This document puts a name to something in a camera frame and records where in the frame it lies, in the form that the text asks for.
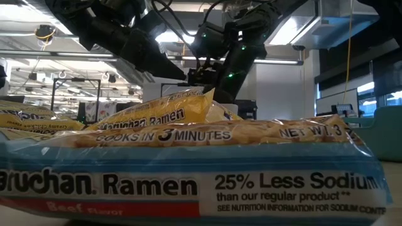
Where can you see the black box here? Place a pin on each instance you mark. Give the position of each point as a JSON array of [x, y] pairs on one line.
[[248, 110]]

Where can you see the black pegboard rack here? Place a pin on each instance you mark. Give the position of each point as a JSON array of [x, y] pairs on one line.
[[344, 110]]

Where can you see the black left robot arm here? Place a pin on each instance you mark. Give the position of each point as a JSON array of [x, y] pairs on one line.
[[110, 28]]

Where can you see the white printed panel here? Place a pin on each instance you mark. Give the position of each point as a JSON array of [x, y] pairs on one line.
[[105, 110]]

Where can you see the blue beef ramen pack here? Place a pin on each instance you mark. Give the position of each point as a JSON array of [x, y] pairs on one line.
[[188, 163]]

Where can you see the short ceiling light bar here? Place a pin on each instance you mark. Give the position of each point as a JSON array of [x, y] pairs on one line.
[[276, 61]]

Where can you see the black stand frame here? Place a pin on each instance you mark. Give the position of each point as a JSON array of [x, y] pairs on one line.
[[75, 79]]

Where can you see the teal plastic bin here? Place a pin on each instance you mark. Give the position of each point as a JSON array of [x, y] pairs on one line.
[[383, 135]]

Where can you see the white plastic bin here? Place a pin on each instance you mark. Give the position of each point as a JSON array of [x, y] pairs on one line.
[[233, 108]]

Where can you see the white ceiling air unit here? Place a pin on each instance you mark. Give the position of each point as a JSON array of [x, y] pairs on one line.
[[329, 28]]

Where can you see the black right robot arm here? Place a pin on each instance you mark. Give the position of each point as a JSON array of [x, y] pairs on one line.
[[238, 62]]

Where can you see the white whiteboard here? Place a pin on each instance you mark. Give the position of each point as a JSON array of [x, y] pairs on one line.
[[326, 103]]

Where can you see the long ceiling light bar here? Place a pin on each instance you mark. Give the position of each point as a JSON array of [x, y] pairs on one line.
[[47, 54]]

